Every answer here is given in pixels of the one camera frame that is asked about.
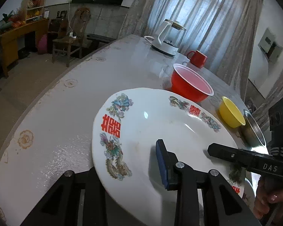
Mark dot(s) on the grey window curtain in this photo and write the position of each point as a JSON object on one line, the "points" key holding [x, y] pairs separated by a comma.
{"points": [[224, 30]]}

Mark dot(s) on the red plastic bowl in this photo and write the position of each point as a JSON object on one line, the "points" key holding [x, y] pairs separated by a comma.
{"points": [[189, 84]]}

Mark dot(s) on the stainless steel bowl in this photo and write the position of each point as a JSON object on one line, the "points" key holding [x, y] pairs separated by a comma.
{"points": [[251, 131]]}

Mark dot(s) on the small wooden shelf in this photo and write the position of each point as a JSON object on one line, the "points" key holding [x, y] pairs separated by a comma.
{"points": [[34, 10]]}

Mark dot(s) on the white electric kettle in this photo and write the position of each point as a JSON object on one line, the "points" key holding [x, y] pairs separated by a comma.
{"points": [[167, 37]]}

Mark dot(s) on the white rose plate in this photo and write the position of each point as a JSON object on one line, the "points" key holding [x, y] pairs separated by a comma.
{"points": [[248, 195]]}

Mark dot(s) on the wooden sideboard cabinet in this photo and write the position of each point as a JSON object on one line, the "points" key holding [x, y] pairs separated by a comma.
{"points": [[9, 41]]}

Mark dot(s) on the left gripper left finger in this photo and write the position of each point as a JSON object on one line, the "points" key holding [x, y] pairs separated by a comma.
{"points": [[74, 199]]}

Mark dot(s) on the wall electrical panel box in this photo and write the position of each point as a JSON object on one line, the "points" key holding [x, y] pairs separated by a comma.
{"points": [[270, 47]]}

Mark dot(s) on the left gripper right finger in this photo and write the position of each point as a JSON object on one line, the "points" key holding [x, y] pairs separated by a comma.
{"points": [[201, 196]]}

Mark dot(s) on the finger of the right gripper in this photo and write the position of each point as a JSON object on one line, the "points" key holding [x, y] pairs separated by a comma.
{"points": [[244, 158]]}

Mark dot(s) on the large white dragon plate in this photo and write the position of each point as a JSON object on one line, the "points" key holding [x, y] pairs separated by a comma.
{"points": [[125, 131]]}

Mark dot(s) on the person's right hand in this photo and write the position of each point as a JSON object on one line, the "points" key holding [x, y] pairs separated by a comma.
{"points": [[263, 200]]}

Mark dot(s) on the yellow plastic bowl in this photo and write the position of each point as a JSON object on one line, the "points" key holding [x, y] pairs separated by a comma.
{"points": [[231, 114]]}

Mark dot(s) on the wooden chair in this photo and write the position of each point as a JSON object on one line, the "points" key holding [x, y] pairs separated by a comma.
{"points": [[73, 41]]}

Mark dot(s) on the red mug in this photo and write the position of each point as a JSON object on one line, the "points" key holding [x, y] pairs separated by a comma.
{"points": [[197, 58]]}

